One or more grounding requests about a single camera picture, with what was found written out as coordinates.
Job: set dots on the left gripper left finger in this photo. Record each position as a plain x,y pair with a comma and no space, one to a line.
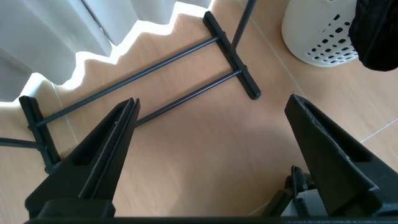
93,174

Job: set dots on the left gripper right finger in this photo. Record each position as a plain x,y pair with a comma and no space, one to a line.
335,168

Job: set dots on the white laundry basket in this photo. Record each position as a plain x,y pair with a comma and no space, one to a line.
308,28

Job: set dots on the black clothes rack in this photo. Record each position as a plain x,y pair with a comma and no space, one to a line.
231,57

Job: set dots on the beige curtain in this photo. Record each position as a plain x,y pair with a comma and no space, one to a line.
46,37

